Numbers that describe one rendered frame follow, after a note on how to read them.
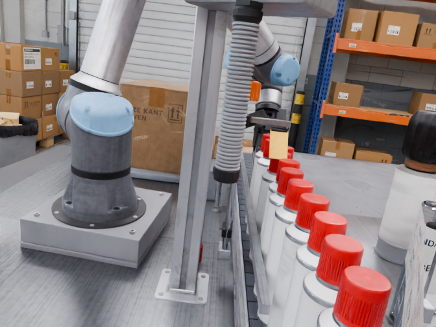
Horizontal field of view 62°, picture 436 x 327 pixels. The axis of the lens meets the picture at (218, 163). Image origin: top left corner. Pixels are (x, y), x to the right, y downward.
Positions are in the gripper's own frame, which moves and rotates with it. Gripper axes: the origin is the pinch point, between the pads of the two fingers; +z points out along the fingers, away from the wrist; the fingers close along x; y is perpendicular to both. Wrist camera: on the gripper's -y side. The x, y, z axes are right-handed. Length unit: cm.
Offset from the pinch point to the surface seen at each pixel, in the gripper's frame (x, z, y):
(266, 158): -28.0, 2.9, -1.2
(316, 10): -61, -5, -2
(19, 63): 228, -135, -211
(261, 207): -33.9, 13.4, -2.2
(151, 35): 327, -248, -114
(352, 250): -66, 21, 1
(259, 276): -47, 24, -4
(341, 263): -65, 22, 0
